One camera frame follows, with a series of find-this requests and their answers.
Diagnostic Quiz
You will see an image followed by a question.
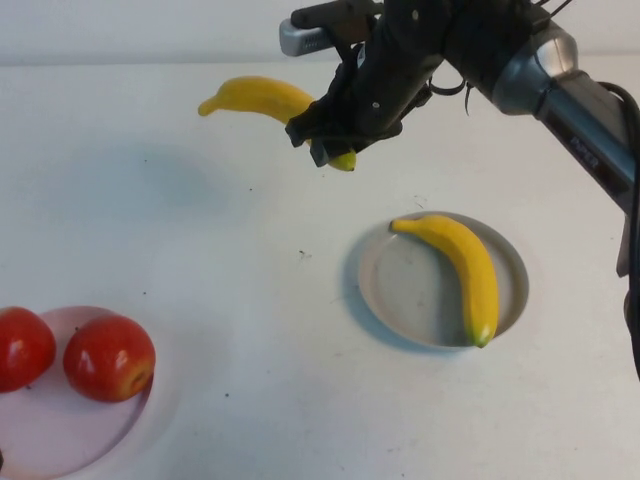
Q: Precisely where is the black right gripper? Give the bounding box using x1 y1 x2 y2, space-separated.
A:
284 0 452 169

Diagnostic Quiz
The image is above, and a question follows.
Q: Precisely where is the yellow banana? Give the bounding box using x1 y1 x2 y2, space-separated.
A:
198 75 358 173
390 214 501 349

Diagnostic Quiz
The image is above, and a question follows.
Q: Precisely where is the red apple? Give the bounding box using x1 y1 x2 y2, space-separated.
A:
0 307 57 394
63 315 157 404

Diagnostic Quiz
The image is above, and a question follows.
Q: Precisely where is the pink round plate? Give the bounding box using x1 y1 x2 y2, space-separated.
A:
0 305 154 479

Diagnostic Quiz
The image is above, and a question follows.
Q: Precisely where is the grey-blue round plate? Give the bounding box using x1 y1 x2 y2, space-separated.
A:
357 210 530 350

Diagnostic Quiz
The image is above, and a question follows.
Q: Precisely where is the black zip tie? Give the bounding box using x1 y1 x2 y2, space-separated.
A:
428 81 474 119

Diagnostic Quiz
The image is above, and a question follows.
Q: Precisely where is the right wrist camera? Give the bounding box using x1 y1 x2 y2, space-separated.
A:
278 0 387 58

